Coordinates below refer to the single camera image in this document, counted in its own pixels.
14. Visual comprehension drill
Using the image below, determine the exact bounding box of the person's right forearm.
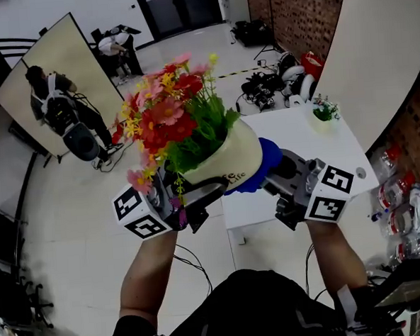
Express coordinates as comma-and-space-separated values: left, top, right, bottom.
305, 216, 370, 299

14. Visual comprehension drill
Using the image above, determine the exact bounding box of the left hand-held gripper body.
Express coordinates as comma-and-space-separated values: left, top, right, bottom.
110, 162, 212, 243

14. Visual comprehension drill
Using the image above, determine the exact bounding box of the person's torso in black clothing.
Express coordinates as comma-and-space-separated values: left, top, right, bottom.
99, 259, 405, 336

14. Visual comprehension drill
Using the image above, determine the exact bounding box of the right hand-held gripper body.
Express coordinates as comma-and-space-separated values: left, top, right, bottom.
271, 155, 359, 232

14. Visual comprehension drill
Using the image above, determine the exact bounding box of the person's left forearm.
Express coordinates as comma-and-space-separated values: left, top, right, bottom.
115, 231, 185, 328

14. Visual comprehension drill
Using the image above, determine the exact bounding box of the black white backpack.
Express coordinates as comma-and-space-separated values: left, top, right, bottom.
39, 71, 101, 164

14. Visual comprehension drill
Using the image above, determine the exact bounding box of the white board panel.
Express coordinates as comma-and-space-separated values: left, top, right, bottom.
307, 0, 420, 157

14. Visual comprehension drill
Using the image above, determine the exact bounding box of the yellow partition screen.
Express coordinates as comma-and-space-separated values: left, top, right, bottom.
0, 9, 125, 167

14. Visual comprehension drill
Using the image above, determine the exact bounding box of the blue cloth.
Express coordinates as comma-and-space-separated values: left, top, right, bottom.
220, 136, 286, 196

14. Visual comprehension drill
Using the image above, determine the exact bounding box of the black office chair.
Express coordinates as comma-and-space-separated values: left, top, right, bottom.
0, 271, 57, 332

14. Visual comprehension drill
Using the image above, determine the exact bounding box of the red pink flower pot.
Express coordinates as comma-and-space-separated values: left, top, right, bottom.
106, 48, 268, 235

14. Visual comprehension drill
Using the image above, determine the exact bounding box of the black double door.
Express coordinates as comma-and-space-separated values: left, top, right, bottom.
134, 0, 225, 44

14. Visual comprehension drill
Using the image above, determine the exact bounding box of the small blue-capped bottle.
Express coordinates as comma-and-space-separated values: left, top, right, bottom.
370, 208, 390, 223

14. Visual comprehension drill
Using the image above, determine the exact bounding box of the white table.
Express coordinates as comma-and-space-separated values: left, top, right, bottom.
216, 100, 385, 248

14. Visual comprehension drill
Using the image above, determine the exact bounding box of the black chest-mounted screen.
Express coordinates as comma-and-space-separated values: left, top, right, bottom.
370, 257, 420, 310

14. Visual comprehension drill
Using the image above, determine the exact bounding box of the small potted plant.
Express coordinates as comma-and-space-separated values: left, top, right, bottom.
306, 92, 344, 134

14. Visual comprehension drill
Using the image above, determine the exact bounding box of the red bag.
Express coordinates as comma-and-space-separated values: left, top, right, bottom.
300, 50, 328, 83

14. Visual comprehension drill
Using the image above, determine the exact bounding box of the large clear water bottle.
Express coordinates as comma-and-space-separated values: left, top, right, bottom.
375, 171, 418, 208
384, 202, 419, 238
370, 143, 406, 176
390, 237, 420, 266

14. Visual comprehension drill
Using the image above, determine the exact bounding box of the white arm strap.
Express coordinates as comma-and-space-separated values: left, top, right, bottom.
336, 284, 361, 330

